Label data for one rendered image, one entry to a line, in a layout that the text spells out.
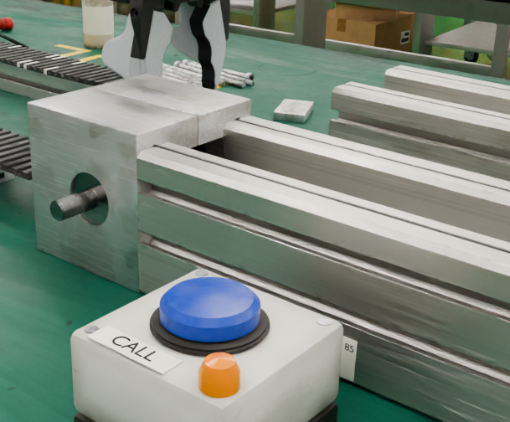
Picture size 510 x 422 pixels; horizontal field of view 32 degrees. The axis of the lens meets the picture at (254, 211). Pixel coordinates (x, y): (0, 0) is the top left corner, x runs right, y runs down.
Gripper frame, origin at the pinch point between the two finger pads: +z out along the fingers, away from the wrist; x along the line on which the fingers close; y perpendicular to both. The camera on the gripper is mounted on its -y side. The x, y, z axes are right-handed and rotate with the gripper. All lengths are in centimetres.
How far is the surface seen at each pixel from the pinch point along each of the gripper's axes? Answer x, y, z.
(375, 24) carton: -319, 164, 57
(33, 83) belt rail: 1.3, 18.6, 1.6
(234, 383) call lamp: 35.0, -34.1, -3.4
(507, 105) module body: -2.3, -28.1, -4.7
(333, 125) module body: 4.9, -18.6, -2.9
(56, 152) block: 23.9, -11.8, -3.9
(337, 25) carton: -317, 184, 60
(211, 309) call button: 32.7, -31.1, -4.3
